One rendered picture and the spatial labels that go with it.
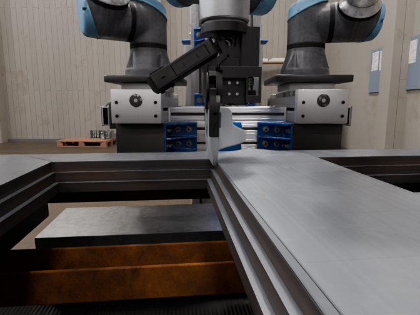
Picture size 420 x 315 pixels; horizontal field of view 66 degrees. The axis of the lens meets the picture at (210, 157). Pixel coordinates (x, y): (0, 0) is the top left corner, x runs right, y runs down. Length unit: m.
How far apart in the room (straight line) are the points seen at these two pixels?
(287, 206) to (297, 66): 0.78
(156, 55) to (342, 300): 0.93
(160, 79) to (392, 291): 0.39
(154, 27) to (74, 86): 8.09
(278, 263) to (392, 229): 0.10
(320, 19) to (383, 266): 0.92
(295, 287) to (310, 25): 0.94
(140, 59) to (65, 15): 8.37
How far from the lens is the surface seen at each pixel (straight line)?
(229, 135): 0.50
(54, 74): 9.32
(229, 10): 0.49
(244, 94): 0.50
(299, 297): 0.19
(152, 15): 1.06
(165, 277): 0.50
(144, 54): 1.04
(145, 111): 0.89
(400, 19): 5.45
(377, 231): 0.27
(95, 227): 0.79
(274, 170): 0.46
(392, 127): 5.34
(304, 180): 0.41
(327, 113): 0.92
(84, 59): 9.05
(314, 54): 1.06
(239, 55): 0.51
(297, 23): 1.08
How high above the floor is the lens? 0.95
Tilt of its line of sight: 9 degrees down
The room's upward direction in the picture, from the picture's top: straight up
